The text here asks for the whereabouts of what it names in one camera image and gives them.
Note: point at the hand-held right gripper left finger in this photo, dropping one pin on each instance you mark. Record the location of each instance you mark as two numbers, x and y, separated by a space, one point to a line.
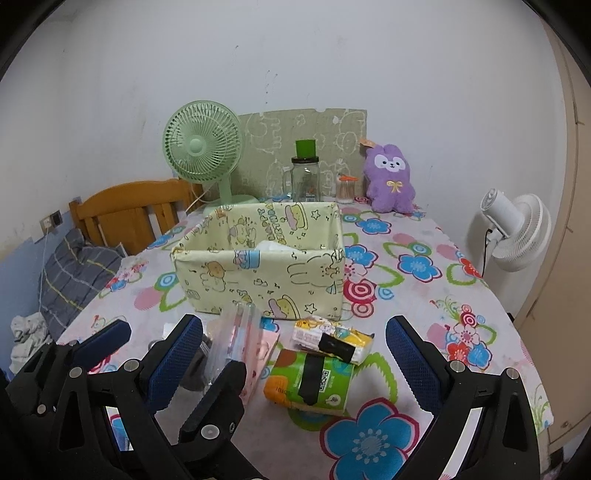
178 364

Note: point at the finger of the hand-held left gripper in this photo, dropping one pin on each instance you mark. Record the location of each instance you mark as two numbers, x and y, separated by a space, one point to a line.
217 406
107 338

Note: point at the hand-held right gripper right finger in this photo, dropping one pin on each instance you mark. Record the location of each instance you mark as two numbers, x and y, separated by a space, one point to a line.
411 360

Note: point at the clear plastic pack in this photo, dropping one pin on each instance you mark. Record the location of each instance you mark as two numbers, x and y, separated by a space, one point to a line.
231 337

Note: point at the pink tissue pack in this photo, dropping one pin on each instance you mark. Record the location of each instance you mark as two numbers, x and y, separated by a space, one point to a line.
261 350

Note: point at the green tissue pack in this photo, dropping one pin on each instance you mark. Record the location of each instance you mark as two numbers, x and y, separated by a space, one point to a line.
286 374

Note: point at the yellow tissue pack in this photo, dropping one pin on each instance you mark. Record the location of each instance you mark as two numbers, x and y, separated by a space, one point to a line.
314 332

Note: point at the cartoon print fabric storage box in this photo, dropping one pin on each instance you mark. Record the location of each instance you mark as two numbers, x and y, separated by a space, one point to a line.
258 281

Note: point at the floral tablecloth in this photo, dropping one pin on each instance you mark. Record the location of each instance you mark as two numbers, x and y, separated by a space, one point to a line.
415 300

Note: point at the grey plaid blanket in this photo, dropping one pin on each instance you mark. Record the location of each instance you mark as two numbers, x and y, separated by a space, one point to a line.
78 272

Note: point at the white crumpled cloth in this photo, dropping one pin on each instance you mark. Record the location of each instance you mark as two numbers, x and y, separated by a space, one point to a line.
27 337

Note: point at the wooden chair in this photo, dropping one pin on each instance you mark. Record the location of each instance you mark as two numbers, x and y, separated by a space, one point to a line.
124 207

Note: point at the white tissue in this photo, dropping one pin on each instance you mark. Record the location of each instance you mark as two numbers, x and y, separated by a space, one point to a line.
274 246

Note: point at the white standing fan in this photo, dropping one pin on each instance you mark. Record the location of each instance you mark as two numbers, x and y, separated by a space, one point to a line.
517 230

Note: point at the purple plush bunny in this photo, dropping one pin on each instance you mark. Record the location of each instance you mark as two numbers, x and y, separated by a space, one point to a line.
390 180

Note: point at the cotton swab container orange lid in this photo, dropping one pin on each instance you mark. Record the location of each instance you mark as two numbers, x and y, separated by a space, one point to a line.
347 190

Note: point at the glass jar with black lid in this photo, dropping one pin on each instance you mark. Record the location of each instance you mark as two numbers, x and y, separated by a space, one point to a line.
305 182

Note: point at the green desk fan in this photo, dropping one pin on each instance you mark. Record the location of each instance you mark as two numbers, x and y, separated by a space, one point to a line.
201 143

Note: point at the green plastic cap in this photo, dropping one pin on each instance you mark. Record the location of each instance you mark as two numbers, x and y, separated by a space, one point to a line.
306 147

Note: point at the cartoon print cardboard panel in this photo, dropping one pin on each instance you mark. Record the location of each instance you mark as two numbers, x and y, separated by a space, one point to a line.
332 134

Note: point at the wall outlet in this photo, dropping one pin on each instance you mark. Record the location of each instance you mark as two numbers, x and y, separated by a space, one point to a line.
51 220

